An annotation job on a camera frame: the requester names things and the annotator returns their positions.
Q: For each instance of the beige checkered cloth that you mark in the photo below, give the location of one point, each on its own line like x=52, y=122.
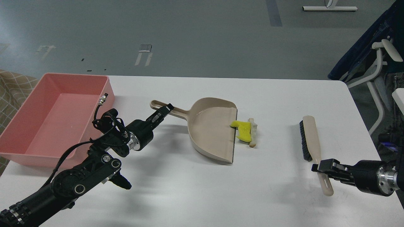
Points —
x=14, y=90

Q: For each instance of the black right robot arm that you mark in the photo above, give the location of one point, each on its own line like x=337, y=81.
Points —
x=391, y=177

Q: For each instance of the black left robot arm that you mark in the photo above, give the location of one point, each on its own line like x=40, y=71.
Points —
x=62, y=189

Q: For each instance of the beige plastic dustpan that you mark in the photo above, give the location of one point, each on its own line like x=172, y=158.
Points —
x=208, y=124

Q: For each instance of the white table leg base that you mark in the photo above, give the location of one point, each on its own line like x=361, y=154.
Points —
x=331, y=5

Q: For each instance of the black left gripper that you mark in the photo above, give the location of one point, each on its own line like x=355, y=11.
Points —
x=141, y=132

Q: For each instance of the beige hand brush black bristles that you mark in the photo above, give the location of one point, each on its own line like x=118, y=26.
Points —
x=312, y=150

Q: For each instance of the toy sandwich slice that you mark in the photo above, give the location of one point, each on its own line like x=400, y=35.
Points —
x=253, y=133

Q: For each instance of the yellow sponge piece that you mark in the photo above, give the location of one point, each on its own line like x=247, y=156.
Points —
x=244, y=129

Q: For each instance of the pink plastic bin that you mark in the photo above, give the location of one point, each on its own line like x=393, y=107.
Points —
x=56, y=115

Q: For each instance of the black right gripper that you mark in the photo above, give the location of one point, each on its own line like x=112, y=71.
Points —
x=363, y=175

